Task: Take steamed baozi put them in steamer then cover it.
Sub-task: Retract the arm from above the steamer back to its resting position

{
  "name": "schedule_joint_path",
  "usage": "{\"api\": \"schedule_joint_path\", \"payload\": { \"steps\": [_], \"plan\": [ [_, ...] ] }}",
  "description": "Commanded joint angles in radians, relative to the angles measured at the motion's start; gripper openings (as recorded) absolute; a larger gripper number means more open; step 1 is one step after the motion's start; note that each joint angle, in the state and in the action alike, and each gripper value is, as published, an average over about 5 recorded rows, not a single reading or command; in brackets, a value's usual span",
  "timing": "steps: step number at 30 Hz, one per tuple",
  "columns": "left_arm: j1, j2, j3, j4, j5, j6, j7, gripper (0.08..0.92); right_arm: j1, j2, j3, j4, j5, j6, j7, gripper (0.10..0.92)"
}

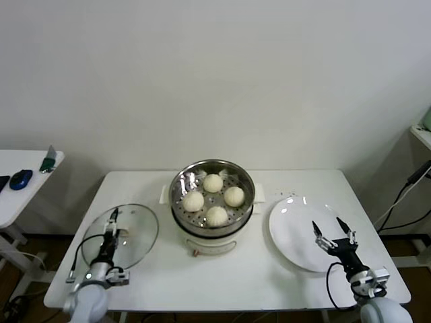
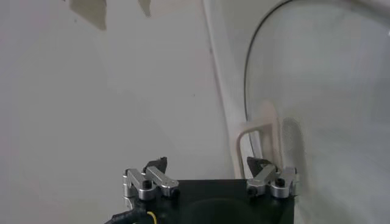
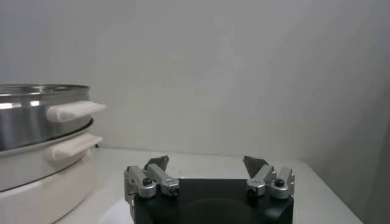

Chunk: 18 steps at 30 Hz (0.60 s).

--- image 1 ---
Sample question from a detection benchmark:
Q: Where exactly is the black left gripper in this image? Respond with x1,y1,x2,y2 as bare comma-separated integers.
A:
96,207,123,266

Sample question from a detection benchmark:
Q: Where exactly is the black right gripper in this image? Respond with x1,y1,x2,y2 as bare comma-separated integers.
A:
311,217,369,277

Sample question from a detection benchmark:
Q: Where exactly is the round glass pot lid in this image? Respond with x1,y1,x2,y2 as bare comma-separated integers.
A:
80,203,160,270

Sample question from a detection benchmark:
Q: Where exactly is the white steamed baozi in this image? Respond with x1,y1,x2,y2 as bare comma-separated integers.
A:
182,190,205,213
205,205,228,228
223,186,245,208
203,174,224,193

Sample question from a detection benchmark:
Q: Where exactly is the perforated stainless steel steamer basket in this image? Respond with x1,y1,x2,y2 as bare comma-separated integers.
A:
168,159,256,238

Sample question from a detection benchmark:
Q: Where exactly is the large white round plate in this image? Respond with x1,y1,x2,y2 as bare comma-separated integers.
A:
268,196,354,273

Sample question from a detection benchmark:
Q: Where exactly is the white electric cooker base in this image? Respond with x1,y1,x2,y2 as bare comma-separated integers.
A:
158,183,266,259

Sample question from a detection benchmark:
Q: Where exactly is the white side table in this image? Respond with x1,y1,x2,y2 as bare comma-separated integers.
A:
0,149,65,270

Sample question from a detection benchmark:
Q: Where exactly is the blue computer mouse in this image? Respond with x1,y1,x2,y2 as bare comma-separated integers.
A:
8,170,33,191

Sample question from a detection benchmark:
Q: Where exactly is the white shelf desk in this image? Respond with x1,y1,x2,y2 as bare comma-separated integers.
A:
390,124,431,268

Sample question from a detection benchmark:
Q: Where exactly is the mint green appliance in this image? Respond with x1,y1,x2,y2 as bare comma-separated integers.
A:
417,104,431,132

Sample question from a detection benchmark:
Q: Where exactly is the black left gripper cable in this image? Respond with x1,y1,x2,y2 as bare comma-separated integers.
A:
67,234,106,284

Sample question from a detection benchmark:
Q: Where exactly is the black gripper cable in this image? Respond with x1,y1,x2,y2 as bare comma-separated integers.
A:
67,234,106,284
325,262,358,310

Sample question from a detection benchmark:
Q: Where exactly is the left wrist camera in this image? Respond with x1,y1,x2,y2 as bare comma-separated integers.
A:
106,268,131,287

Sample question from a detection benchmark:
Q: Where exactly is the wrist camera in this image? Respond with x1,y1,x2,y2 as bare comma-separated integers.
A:
106,268,131,287
369,266,391,287

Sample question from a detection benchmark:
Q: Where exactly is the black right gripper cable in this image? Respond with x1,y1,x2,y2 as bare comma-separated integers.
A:
325,262,358,310

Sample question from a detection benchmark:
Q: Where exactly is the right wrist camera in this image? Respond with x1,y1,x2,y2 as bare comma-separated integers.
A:
369,266,391,287

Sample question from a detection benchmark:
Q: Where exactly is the thin black wall cable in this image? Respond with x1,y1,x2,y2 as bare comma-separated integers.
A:
376,207,431,233

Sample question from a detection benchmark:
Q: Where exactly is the white wall cable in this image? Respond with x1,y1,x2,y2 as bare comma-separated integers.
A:
373,181,416,229

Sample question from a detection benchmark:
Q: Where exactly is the white floor cable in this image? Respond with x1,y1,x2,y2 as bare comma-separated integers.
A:
15,250,47,270

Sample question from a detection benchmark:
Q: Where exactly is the green handled scraper tool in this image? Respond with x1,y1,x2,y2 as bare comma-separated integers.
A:
38,145,57,174

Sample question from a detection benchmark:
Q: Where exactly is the black power cable with plug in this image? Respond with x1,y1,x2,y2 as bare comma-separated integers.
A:
375,159,431,235

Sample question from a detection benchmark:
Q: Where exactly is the black floor cable bundle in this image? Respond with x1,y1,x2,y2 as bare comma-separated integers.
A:
5,294,33,323

